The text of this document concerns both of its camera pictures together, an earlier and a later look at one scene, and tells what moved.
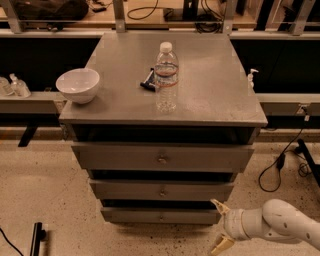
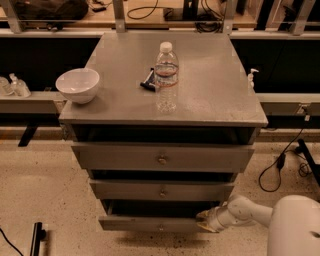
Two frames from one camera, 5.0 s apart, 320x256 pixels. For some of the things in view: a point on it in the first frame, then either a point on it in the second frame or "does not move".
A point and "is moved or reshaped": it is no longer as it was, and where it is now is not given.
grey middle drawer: (162, 190) does not move
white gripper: (232, 223) → (217, 218)
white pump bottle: (250, 77) does not move
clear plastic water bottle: (166, 79) does not move
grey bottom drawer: (158, 215) is moved or reshaped
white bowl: (78, 85) does not move
